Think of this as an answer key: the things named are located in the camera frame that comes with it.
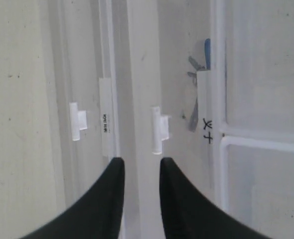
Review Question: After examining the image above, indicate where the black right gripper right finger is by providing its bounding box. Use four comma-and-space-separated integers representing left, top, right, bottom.
160, 157, 266, 239

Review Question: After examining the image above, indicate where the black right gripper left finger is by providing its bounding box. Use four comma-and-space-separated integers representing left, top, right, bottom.
24, 157, 125, 239

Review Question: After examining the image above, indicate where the bunch of keys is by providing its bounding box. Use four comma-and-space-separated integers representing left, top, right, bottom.
187, 38, 212, 132

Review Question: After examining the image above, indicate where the clear drawer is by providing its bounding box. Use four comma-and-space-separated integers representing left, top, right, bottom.
54, 0, 141, 239
127, 0, 214, 239

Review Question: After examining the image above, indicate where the white plastic drawer cabinet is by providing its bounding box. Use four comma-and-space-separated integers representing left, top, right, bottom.
40, 0, 294, 239

